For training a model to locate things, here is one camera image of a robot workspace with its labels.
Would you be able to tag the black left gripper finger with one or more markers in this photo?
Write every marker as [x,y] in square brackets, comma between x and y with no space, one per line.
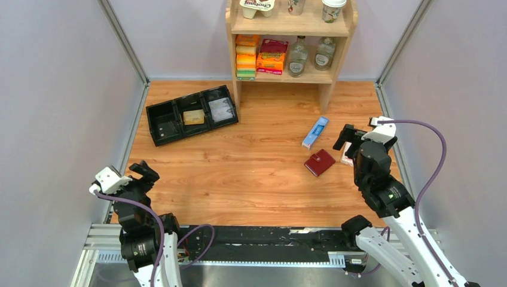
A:
[139,168]
[148,175]

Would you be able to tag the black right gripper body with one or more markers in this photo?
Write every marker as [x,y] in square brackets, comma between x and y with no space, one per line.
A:
[355,138]

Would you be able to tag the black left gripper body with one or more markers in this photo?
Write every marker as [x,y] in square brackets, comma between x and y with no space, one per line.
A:
[140,188]

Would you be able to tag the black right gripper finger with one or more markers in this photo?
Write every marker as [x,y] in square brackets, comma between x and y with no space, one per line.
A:
[352,129]
[340,142]

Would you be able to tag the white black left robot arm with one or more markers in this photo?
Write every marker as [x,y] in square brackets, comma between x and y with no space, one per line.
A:
[148,241]

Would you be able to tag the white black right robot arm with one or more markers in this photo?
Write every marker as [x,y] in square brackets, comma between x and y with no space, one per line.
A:
[422,263]

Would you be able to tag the gold card in tray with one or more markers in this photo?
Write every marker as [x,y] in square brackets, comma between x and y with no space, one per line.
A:
[194,117]

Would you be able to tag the silver card in tray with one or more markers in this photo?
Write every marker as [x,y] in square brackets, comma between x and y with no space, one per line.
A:
[221,109]

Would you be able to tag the white red small packet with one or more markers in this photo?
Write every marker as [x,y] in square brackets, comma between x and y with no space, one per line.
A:
[344,158]

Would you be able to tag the right clear glass bottle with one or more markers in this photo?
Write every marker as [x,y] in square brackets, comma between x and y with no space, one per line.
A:
[324,53]

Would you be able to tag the clear glass bottle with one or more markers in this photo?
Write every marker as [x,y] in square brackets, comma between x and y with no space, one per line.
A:
[298,54]
[324,53]

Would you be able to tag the left clear glass bottle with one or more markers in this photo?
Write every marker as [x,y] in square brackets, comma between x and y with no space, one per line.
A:
[298,54]

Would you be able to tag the black three-compartment tray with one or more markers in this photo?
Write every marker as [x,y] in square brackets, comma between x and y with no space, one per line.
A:
[165,120]

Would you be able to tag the wooden shelf unit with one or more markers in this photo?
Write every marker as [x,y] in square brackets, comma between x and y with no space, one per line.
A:
[285,27]

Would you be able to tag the orange red snack box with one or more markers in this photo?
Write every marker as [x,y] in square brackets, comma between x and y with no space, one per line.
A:
[271,56]

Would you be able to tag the white lidded cup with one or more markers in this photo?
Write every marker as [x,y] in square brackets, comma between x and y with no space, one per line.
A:
[332,9]

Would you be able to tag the patterned paper cup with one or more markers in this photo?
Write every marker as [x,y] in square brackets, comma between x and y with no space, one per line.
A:
[296,7]

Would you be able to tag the stack of coloured sponges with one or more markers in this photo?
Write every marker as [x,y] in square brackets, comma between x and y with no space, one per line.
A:
[246,51]

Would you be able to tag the white yogurt cup pack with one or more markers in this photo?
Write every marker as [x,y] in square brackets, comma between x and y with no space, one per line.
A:
[251,7]

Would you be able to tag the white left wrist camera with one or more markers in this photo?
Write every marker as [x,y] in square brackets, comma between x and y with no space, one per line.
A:
[108,181]

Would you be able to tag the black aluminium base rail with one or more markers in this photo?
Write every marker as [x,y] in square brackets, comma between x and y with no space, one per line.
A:
[251,245]

